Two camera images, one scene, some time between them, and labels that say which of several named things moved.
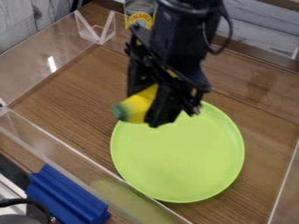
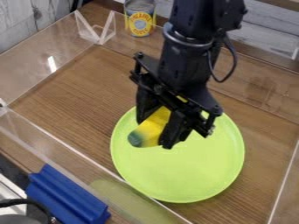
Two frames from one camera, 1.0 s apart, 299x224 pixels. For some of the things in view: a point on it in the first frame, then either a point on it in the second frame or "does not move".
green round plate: (185, 162) does not move
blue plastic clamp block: (67, 200) does not move
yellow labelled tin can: (141, 11) does not move
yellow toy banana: (131, 109) to (145, 136)
